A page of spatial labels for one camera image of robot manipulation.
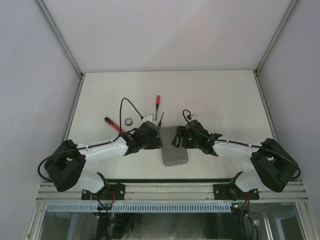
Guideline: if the grey plastic tool case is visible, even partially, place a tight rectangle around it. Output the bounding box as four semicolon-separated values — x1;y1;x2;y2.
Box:
159;126;189;167

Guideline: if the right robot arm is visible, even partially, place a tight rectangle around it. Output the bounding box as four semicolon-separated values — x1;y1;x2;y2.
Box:
171;120;301;201

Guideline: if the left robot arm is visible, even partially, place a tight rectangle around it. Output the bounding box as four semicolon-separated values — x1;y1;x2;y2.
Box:
37;120;162;200

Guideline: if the red screwdriver lower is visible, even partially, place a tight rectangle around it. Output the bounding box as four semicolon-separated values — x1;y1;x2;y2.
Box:
157;112;164;128

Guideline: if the red screwdriver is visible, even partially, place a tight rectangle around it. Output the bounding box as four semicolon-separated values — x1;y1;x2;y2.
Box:
155;95;161;120
157;112;164;128

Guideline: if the black tape roll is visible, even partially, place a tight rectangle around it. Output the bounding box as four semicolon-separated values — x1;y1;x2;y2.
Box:
124;118;133;126

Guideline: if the red screwdriver upper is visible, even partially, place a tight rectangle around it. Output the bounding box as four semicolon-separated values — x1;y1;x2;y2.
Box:
155;95;161;120

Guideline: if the red utility knife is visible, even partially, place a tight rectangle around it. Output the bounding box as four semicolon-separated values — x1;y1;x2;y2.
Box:
104;117;125;133

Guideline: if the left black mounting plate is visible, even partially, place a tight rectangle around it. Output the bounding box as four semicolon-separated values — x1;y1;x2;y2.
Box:
94;183;126;201

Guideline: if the black mounting plate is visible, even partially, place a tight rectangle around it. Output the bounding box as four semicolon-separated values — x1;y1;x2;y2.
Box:
94;183;126;201
213;183;260;201

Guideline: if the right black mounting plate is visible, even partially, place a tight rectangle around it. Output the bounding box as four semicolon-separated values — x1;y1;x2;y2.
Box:
213;183;260;201

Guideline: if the right black cable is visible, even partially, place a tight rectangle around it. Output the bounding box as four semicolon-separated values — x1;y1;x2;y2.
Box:
181;109;302;181

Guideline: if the black cable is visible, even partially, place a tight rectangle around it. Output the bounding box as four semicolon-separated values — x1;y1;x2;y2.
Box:
181;109;302;181
36;97;145;182

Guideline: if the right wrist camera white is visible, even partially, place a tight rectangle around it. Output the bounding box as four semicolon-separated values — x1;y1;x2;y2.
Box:
190;114;198;121

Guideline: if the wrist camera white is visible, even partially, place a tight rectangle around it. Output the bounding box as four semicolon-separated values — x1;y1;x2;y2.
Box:
140;114;154;123
190;114;198;121

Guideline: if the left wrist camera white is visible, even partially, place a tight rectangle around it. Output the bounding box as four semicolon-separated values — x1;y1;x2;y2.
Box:
140;114;154;123

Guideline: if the left black cable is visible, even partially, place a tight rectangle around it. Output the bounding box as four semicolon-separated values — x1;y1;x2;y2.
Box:
36;97;145;182

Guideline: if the aluminium front rail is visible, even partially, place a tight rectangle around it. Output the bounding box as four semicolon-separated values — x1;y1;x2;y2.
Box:
36;181;308;203

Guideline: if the grey slotted cable duct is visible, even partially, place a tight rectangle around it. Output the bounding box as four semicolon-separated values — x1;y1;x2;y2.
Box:
46;202;233;213

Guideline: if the right aluminium frame post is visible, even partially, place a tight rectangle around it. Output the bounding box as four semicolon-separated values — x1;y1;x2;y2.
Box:
253;0;301;161

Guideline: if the aluminium frame post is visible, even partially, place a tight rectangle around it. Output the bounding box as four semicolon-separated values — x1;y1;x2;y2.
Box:
34;0;85;142
253;0;301;161

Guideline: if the left aluminium frame post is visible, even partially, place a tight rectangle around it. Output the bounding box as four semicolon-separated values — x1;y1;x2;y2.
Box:
34;0;85;142

